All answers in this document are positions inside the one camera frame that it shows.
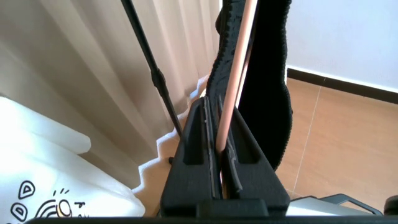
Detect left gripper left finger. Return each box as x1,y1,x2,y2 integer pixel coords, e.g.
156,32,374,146
160,95,222,217

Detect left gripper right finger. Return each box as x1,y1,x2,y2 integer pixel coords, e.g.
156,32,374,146
221,105,291,216

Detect black shorts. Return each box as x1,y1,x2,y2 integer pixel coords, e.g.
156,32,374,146
205,0,294,171

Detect pink clothes hanger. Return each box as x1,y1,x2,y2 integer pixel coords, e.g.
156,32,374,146
215,0,259,154

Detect white printed T-shirt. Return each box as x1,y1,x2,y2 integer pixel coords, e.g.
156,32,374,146
0,96,146,218

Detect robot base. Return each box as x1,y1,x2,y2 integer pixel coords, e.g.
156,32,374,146
285,193,398,217

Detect black clothes rack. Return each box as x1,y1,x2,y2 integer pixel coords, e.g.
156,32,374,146
120,0,185,165

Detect beige curtain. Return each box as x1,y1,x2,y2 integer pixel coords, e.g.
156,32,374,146
0,0,222,191

